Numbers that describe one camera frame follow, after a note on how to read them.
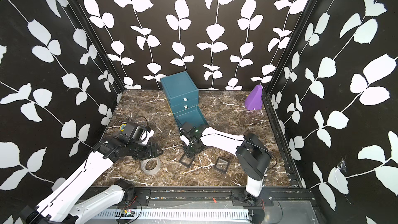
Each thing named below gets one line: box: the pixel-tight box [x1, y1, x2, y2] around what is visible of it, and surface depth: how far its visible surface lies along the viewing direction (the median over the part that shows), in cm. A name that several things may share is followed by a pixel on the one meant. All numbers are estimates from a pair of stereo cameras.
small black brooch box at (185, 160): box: [178, 152, 196, 169], surface depth 88 cm
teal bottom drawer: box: [173, 104, 209, 129], surface depth 107 cm
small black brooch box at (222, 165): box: [213, 156, 231, 175], surface depth 86 cm
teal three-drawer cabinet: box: [160, 71, 200, 115], surface depth 95 cm
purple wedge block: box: [244, 84, 263, 111], surface depth 106 cm
